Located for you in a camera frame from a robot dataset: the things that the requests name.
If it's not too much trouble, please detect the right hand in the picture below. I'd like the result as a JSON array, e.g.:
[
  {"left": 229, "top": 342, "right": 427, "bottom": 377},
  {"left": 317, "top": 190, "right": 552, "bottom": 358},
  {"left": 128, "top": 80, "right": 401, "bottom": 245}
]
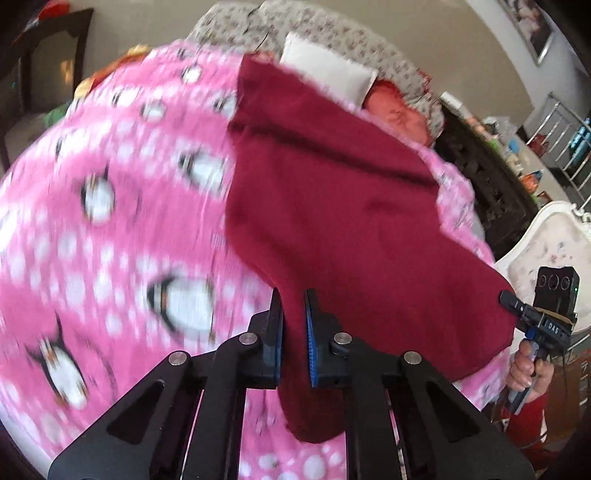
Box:
[{"left": 506, "top": 340, "right": 555, "bottom": 403}]

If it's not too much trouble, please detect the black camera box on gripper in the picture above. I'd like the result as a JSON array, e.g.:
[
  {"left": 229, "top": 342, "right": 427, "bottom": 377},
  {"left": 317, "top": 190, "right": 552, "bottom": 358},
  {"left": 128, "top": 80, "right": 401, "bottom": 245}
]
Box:
[{"left": 533, "top": 266, "right": 580, "bottom": 319}]

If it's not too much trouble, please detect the orange patterned cloth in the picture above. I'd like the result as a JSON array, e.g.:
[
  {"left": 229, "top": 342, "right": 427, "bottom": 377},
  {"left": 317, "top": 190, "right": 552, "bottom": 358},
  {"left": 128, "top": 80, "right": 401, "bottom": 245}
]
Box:
[{"left": 73, "top": 44, "right": 152, "bottom": 99}]

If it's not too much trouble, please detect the framed wall picture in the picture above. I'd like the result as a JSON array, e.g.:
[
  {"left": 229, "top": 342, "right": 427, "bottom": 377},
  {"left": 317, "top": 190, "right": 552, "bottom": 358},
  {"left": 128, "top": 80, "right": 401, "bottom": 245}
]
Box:
[{"left": 498, "top": 0, "right": 554, "bottom": 66}]

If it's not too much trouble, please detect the floral grey quilt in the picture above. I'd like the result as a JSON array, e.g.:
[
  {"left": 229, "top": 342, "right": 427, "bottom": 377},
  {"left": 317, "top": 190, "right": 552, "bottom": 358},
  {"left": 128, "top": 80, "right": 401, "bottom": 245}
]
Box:
[{"left": 187, "top": 1, "right": 444, "bottom": 139}]

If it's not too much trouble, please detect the white pillow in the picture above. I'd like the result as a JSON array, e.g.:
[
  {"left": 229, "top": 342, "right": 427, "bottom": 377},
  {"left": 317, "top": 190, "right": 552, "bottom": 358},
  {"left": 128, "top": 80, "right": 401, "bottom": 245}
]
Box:
[{"left": 280, "top": 32, "right": 378, "bottom": 107}]

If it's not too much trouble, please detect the metal rail rack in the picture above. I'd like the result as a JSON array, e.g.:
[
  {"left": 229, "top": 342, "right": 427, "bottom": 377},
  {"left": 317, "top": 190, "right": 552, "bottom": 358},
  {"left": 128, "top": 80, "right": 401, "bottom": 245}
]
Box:
[{"left": 526, "top": 92, "right": 590, "bottom": 212}]

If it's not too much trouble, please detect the dark wooden side table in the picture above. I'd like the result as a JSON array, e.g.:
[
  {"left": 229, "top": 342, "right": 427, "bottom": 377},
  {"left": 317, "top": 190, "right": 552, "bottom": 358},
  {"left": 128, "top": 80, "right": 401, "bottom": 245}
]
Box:
[{"left": 1, "top": 8, "right": 94, "bottom": 172}]

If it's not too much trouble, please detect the dark red knit garment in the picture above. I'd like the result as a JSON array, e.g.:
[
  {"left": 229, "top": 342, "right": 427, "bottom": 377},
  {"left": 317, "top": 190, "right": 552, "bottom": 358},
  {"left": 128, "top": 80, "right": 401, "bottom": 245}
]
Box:
[{"left": 225, "top": 56, "right": 515, "bottom": 443}]

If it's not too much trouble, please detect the white upholstered chair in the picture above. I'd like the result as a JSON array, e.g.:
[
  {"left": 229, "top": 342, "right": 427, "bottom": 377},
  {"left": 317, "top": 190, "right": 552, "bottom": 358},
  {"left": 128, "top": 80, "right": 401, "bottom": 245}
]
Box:
[{"left": 495, "top": 201, "right": 591, "bottom": 332}]

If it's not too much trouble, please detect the pink penguin blanket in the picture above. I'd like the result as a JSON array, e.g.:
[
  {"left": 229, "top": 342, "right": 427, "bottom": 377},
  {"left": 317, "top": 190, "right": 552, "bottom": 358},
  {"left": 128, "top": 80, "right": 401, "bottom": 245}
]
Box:
[{"left": 0, "top": 38, "right": 514, "bottom": 480}]

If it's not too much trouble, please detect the red sleeve right forearm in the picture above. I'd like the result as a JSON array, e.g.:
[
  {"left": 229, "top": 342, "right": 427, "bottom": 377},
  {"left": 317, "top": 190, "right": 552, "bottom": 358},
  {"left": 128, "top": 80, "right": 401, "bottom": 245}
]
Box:
[{"left": 505, "top": 394, "right": 557, "bottom": 471}]

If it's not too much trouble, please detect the red heart cushion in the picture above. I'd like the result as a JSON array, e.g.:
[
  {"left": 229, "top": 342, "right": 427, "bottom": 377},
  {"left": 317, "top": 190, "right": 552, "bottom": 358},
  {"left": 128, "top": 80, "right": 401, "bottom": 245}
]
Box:
[{"left": 363, "top": 80, "right": 432, "bottom": 146}]

